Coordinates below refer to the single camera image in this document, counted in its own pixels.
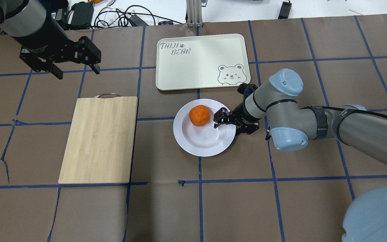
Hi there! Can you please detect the orange fruit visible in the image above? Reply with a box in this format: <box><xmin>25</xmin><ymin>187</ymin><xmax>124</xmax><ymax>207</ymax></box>
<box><xmin>188</xmin><ymin>105</ymin><xmax>211</xmax><ymax>127</ymax></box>

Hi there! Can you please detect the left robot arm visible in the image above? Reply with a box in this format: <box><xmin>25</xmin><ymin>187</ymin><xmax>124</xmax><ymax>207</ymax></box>
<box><xmin>0</xmin><ymin>0</ymin><xmax>101</xmax><ymax>80</ymax></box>

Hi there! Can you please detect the black power adapter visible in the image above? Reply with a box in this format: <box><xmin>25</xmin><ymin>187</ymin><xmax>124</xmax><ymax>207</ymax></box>
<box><xmin>70</xmin><ymin>2</ymin><xmax>94</xmax><ymax>30</ymax></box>

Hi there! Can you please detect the aluminium frame post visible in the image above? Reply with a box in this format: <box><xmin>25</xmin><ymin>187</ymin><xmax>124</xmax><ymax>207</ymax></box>
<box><xmin>186</xmin><ymin>0</ymin><xmax>203</xmax><ymax>28</ymax></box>

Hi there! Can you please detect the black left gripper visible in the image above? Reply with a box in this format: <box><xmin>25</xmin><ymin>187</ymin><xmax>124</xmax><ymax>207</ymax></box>
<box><xmin>19</xmin><ymin>36</ymin><xmax>101</xmax><ymax>80</ymax></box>

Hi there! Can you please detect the white ribbed plate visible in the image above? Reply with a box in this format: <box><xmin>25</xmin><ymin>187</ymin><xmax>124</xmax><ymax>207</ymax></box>
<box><xmin>173</xmin><ymin>98</ymin><xmax>236</xmax><ymax>157</ymax></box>

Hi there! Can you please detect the pale green bear tray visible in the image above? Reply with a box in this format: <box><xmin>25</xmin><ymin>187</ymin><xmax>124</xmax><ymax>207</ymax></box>
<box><xmin>156</xmin><ymin>34</ymin><xmax>251</xmax><ymax>91</ymax></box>

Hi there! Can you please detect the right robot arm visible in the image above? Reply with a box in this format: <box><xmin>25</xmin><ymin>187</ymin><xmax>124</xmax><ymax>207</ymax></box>
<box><xmin>214</xmin><ymin>65</ymin><xmax>387</xmax><ymax>242</ymax></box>

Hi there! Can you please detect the bamboo cutting board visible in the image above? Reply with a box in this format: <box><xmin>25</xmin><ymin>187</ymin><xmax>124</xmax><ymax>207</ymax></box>
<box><xmin>58</xmin><ymin>96</ymin><xmax>138</xmax><ymax>184</ymax></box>

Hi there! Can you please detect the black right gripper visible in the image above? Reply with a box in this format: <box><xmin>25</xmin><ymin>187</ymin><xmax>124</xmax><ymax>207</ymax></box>
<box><xmin>213</xmin><ymin>103</ymin><xmax>259</xmax><ymax>136</ymax></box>

